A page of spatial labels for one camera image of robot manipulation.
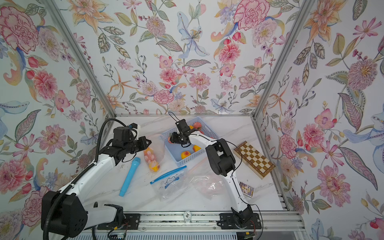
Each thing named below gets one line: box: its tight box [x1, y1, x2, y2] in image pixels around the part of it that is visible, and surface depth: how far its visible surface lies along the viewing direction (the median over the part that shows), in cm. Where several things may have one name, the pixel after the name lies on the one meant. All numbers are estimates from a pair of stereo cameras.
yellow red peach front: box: [181, 150, 191, 160], surface depth 95 cm
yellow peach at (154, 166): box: [149, 161, 160, 172], surface depth 88 cm
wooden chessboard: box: [233, 140, 276, 180], surface depth 95 cm
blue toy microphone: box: [119, 157, 141, 197], surface depth 88 cm
